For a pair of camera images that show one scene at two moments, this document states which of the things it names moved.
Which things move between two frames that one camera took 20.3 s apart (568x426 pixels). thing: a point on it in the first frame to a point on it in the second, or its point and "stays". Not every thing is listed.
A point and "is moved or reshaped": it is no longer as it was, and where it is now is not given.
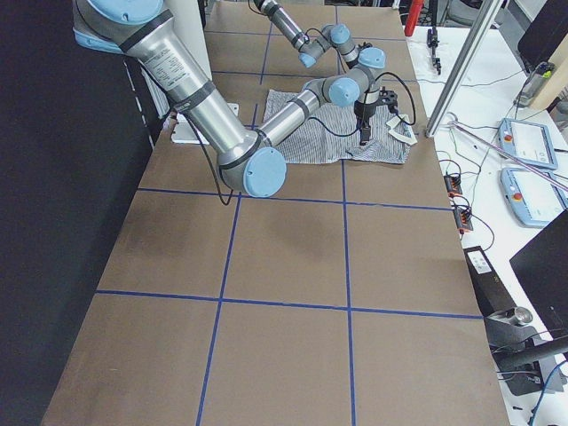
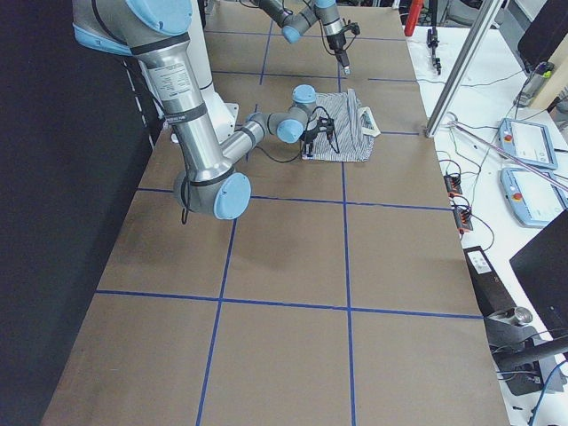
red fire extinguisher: [414, 9] stays
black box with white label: [492, 295] stays
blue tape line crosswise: [324, 201] stays
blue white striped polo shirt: [334, 138] is moved or reshaped
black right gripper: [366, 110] to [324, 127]
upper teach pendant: [527, 141] stays
